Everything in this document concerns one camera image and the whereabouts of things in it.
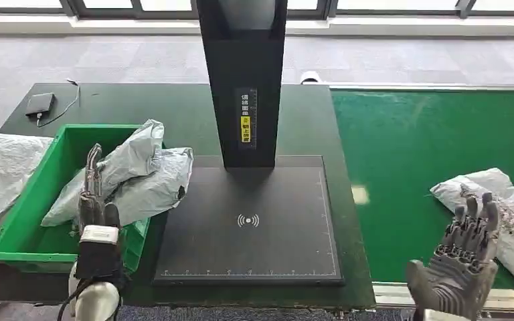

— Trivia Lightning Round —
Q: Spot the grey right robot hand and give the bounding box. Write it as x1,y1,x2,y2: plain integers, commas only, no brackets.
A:
405,191,502,321

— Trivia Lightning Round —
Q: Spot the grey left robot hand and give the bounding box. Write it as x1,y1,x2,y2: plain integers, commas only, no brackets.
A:
78,142,122,229

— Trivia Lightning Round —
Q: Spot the green plastic crate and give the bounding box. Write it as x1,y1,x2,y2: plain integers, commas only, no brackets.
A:
0,123,169,274

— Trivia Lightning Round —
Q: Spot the white crinkled plastic bag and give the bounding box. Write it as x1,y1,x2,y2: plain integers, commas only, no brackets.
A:
0,131,54,261

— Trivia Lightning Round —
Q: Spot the small black power bank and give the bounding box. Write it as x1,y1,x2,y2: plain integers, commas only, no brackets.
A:
25,92,57,118

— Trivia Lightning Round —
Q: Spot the green conveyor belt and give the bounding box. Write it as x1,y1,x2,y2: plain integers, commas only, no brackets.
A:
330,88,514,292

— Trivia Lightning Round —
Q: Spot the yellow and black column label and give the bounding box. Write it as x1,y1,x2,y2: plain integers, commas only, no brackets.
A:
234,88,258,150

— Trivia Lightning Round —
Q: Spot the black scanner column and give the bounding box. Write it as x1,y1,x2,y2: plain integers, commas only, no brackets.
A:
195,0,290,170

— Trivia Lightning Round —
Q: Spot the white round fixture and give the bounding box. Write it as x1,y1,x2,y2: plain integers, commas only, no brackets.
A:
299,70,323,86

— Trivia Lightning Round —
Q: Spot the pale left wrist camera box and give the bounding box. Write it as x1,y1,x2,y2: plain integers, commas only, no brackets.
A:
75,224,126,284

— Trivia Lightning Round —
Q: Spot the aluminium conveyor frame rail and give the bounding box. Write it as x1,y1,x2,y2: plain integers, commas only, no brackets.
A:
372,282,514,316

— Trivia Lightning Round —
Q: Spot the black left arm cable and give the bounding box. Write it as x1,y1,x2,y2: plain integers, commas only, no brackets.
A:
56,278,86,321

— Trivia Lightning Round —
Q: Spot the black scanner base plate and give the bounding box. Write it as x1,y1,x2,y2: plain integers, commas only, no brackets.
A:
153,154,345,287

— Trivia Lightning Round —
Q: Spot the dark window frame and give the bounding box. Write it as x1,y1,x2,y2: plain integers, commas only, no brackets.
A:
0,0,514,20

